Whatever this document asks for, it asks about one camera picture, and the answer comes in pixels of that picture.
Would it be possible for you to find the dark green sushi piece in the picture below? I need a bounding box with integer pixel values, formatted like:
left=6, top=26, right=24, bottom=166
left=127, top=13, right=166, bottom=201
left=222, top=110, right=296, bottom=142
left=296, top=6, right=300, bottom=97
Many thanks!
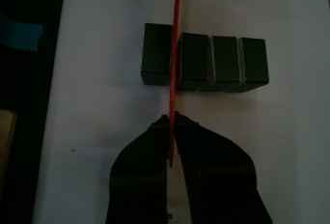
left=139, top=22, right=175, bottom=87
left=231, top=37, right=272, bottom=94
left=209, top=35, right=242, bottom=93
left=175, top=32, right=214, bottom=92

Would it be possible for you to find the white cutting board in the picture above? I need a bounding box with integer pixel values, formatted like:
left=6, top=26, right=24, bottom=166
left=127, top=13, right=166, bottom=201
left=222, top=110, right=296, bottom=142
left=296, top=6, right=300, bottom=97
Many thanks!
left=31, top=0, right=330, bottom=224

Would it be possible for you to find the red toy knife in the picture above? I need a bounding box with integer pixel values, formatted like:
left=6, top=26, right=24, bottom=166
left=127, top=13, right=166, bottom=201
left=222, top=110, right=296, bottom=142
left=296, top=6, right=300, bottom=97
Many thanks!
left=166, top=0, right=186, bottom=169

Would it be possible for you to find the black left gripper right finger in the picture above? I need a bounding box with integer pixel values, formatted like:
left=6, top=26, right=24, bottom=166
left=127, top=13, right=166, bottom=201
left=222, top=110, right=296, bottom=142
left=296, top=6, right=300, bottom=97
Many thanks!
left=173, top=111, right=274, bottom=224

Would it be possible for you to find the beige object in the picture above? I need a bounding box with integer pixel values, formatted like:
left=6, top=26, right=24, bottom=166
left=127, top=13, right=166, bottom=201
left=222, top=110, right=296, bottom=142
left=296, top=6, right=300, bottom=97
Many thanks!
left=0, top=109, right=19, bottom=197

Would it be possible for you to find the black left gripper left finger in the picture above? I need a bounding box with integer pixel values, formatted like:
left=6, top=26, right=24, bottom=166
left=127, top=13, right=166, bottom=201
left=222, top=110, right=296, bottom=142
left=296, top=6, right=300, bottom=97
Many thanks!
left=105, top=114, right=170, bottom=224

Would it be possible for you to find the blue tape piece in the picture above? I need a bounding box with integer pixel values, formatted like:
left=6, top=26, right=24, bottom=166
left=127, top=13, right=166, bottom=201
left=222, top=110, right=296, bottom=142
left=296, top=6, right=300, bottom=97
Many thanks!
left=0, top=13, right=46, bottom=52

